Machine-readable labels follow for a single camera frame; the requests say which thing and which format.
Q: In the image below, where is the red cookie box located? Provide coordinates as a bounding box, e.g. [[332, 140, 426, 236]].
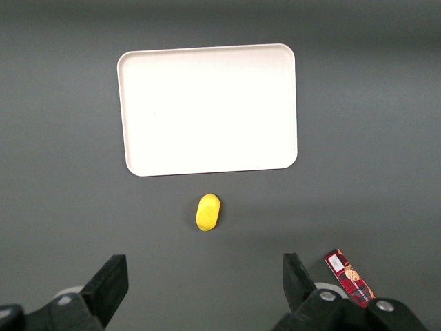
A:
[[324, 248, 378, 308]]

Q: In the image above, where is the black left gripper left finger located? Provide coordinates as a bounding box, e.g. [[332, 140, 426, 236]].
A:
[[0, 254, 129, 331]]

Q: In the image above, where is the yellow lemon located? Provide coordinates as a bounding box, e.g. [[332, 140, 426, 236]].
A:
[[195, 193, 221, 232]]

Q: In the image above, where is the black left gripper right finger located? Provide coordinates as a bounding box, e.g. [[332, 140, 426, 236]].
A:
[[271, 253, 428, 331]]

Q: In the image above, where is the white rectangular plastic tray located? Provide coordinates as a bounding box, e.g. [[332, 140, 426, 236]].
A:
[[116, 43, 299, 177]]

